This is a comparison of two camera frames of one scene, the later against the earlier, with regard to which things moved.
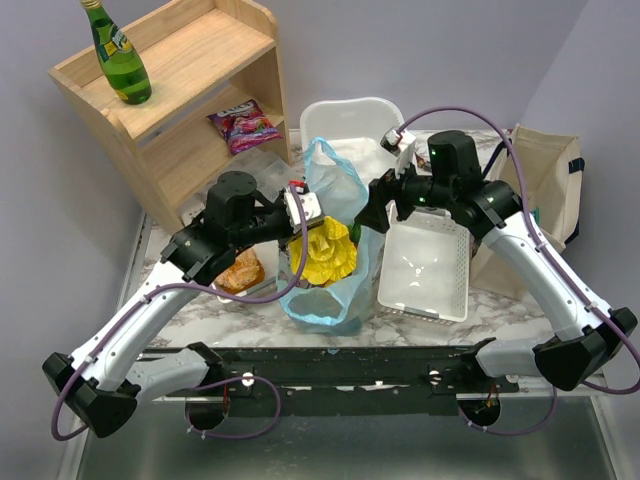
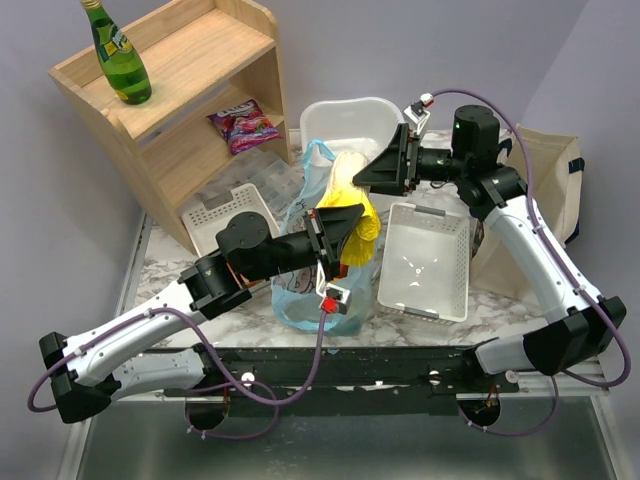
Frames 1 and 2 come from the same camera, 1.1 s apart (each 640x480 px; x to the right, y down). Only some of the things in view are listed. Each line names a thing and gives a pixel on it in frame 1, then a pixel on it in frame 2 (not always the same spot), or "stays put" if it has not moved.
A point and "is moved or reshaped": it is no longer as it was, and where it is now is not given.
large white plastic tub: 356,128 stays put
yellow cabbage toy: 330,253 is moved or reshaped
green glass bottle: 120,60 stays put
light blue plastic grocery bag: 346,307 stays put
